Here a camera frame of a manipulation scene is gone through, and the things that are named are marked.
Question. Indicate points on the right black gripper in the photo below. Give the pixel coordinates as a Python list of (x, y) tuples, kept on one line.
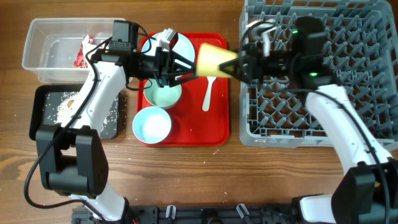
[(251, 63)]

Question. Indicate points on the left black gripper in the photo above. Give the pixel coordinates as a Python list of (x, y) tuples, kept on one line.
[(161, 61)]

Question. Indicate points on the large light blue plate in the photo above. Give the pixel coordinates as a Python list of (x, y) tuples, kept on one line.
[(183, 47)]

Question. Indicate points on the green bowl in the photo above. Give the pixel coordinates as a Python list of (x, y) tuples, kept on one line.
[(163, 97)]

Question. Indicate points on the yellow plastic cup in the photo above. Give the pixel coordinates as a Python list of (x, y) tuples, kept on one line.
[(209, 58)]

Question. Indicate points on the white plastic spoon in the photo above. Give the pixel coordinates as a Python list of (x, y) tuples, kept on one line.
[(207, 98)]

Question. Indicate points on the small light blue bowl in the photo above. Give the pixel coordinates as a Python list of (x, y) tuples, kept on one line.
[(151, 125)]

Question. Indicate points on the white napkin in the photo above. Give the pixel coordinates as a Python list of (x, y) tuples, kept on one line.
[(87, 45)]

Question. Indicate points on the red snack wrapper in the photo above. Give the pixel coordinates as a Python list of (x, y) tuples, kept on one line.
[(80, 61)]

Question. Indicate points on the white rice pile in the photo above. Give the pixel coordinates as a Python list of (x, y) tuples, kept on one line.
[(57, 103)]

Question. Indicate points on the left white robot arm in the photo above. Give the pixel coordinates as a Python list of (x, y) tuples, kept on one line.
[(71, 158)]

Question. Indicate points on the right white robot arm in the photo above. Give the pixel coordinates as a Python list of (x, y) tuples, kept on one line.
[(368, 191)]

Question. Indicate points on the grey dishwasher rack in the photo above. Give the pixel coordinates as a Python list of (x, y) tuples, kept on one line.
[(361, 49)]

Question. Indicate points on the red serving tray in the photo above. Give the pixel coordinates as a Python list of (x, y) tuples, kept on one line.
[(191, 126)]

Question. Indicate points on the clear plastic bin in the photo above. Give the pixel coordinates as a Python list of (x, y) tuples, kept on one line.
[(52, 45)]

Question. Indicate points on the black tray bin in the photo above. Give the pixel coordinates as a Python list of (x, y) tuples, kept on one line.
[(39, 101)]

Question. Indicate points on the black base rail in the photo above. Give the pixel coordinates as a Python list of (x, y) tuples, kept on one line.
[(276, 213)]

